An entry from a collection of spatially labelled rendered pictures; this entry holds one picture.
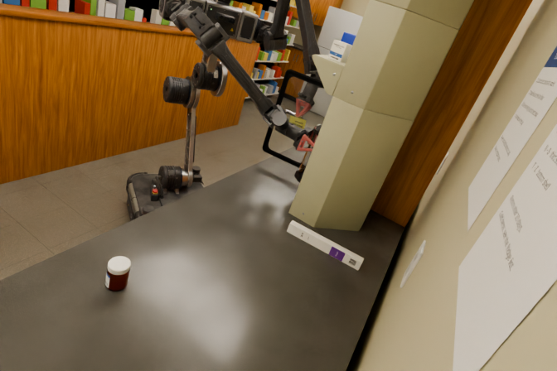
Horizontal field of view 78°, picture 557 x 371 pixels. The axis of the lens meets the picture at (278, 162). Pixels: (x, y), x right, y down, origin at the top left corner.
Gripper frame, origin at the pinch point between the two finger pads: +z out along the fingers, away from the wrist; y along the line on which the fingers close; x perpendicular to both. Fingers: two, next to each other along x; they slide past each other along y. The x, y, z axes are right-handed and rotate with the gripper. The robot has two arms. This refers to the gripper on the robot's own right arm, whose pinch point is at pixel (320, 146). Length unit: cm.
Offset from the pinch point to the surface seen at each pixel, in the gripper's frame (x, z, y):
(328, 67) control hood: -31.0, -5.3, -15.8
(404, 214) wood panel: 15.8, 41.7, 18.6
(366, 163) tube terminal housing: -6.5, 19.3, -10.3
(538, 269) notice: -37, 37, -100
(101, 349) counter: 24, -4, -92
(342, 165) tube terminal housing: -4.0, 12.9, -16.1
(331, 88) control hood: -25.5, -1.7, -16.0
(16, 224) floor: 127, -143, -24
